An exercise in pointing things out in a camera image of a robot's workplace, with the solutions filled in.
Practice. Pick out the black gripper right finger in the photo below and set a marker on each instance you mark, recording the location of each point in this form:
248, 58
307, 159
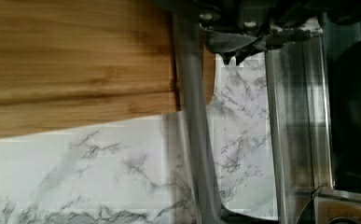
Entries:
277, 37

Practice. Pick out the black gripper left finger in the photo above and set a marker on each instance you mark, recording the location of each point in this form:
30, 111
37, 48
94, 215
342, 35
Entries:
229, 34

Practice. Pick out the bamboo cutting board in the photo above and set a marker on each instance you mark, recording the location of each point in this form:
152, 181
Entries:
70, 63

